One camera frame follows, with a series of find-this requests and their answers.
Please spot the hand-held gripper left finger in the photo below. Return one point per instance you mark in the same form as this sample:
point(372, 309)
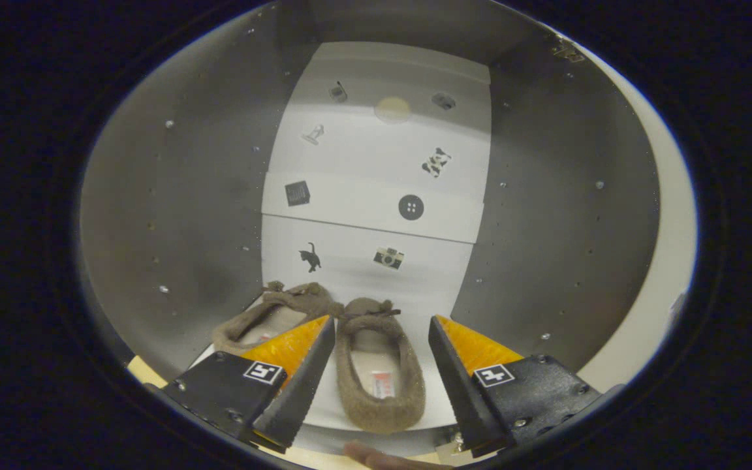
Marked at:
point(304, 385)

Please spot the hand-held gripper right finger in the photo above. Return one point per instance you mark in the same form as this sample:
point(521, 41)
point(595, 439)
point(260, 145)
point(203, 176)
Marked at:
point(464, 385)

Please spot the brown fuzzy slipper shoe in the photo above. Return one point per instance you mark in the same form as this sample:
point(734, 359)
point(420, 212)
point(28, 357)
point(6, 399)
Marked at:
point(255, 323)
point(382, 408)

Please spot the grey shoe cabinet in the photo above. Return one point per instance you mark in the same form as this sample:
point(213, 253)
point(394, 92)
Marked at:
point(187, 196)

